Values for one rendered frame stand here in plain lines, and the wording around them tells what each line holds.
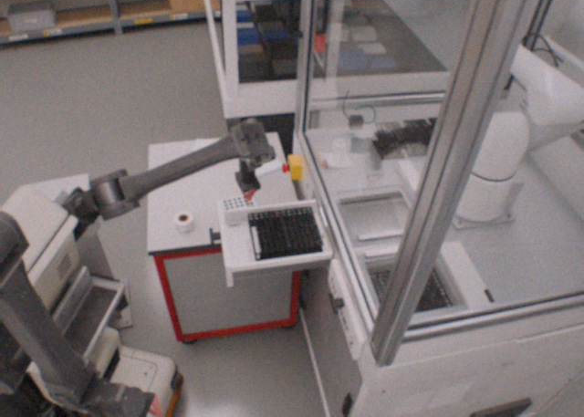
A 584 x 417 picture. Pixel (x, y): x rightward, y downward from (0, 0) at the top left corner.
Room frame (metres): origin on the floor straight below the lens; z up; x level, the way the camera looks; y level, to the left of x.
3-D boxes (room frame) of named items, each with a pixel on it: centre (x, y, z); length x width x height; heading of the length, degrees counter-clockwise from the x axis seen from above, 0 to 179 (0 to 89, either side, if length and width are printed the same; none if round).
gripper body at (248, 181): (1.24, 0.17, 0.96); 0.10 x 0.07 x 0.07; 27
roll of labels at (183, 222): (1.16, 0.40, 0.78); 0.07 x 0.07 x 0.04
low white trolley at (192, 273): (1.40, 0.30, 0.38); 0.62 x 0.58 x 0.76; 14
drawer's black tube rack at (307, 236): (1.05, 0.02, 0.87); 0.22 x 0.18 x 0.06; 104
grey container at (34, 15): (4.24, 2.63, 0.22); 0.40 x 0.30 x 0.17; 111
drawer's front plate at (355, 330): (0.77, -0.17, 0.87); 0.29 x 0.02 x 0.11; 14
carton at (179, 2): (4.79, 1.20, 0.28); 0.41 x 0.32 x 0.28; 111
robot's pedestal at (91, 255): (1.24, 0.94, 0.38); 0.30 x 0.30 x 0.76; 21
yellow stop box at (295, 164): (1.39, 0.00, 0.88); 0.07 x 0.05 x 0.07; 14
